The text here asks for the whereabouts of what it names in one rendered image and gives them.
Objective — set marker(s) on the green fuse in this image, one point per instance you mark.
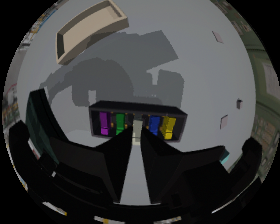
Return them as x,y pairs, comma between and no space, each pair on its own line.
120,121

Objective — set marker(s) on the light teal cube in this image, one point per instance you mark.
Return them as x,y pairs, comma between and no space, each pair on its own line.
224,158

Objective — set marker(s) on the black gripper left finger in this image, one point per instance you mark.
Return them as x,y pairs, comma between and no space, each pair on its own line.
108,160

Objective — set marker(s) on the beige shallow tray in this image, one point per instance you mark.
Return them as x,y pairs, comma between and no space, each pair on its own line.
89,26

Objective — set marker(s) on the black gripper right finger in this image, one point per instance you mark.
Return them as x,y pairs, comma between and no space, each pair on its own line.
163,164

